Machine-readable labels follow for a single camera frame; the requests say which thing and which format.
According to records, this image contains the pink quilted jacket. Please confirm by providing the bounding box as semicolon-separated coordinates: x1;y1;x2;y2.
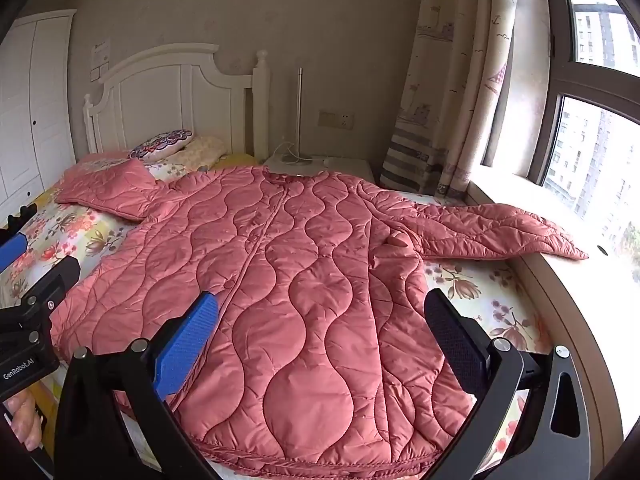
52;167;584;479

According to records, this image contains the person's left hand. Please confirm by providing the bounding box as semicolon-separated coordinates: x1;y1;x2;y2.
3;389;42;452

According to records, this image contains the white wardrobe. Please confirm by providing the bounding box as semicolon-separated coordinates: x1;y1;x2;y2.
0;10;76;219

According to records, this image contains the pink folded quilted garment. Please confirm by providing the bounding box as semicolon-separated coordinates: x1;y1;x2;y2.
55;159;168;221

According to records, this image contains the floral bed sheet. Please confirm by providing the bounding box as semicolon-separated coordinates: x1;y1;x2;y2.
0;152;554;480

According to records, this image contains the mandala patterned pillow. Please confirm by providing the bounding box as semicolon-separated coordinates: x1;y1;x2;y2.
128;129;194;164

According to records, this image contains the cream fuzzy pillow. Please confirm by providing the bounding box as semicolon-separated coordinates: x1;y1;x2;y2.
164;136;227;171

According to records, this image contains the yellow cushion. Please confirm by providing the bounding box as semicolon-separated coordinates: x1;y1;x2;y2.
210;153;260;170

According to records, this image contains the white nightstand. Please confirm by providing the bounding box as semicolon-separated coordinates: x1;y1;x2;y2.
265;154;375;183

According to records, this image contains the white slim desk lamp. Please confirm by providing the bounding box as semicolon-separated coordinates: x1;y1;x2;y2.
282;67;311;165

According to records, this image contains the white wooden headboard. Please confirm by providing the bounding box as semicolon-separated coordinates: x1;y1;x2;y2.
82;42;271;162

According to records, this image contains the dark framed window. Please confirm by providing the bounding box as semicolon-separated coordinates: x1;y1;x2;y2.
483;0;639;286

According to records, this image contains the patterned beige curtain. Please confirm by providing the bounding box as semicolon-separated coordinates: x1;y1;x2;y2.
380;0;518;198

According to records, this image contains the white power cable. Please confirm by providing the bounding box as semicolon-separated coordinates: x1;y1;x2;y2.
268;140;302;165

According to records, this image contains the paper notice on wall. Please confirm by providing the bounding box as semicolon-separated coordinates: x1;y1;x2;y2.
90;39;111;82

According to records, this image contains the wall power outlet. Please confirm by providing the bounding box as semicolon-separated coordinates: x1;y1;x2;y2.
318;110;355;130

